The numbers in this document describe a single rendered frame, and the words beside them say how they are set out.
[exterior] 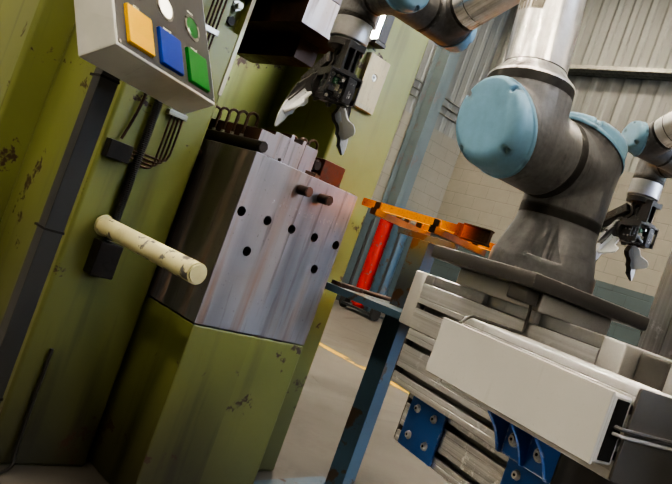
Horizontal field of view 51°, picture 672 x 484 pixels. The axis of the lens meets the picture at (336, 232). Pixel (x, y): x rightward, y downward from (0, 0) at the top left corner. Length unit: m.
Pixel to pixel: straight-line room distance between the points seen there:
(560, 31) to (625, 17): 10.19
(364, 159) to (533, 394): 1.59
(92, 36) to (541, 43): 0.75
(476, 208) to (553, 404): 10.38
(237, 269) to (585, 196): 1.00
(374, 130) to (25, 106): 1.03
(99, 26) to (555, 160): 0.79
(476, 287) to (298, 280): 0.94
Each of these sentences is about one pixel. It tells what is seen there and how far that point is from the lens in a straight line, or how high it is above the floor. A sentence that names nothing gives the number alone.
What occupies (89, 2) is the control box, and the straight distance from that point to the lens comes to 1.34.
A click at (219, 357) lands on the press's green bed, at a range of 1.82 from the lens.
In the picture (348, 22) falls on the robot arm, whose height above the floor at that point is 1.16.
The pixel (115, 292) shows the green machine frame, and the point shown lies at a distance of 1.85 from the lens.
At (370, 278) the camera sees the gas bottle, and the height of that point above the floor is 0.50.
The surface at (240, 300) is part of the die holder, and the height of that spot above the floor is 0.55.
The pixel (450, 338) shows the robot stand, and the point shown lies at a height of 0.71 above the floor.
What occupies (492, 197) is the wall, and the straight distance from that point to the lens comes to 10.97.
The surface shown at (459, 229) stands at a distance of 1.88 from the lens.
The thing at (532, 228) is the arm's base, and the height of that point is 0.88.
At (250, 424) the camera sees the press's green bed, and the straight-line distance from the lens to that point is 1.97.
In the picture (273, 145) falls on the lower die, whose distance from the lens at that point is 1.82.
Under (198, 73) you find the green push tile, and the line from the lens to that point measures 1.49.
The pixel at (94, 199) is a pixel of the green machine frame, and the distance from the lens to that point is 1.76.
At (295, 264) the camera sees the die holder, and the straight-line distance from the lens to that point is 1.87.
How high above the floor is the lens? 0.77
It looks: 1 degrees up
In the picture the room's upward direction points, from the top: 20 degrees clockwise
